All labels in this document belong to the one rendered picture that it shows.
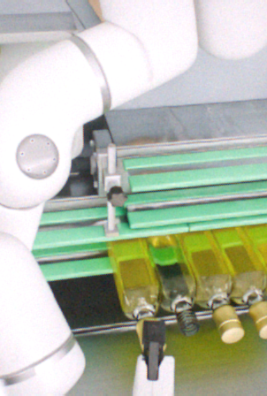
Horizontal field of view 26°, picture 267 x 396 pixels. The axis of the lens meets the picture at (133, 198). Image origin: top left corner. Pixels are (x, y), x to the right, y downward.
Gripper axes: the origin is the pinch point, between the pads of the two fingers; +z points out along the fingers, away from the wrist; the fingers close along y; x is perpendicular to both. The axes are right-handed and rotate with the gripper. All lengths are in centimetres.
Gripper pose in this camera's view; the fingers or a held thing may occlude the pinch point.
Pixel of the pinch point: (153, 342)
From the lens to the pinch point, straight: 85.1
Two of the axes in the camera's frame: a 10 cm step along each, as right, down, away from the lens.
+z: 0.6, -6.1, 7.9
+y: 0.2, -7.9, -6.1
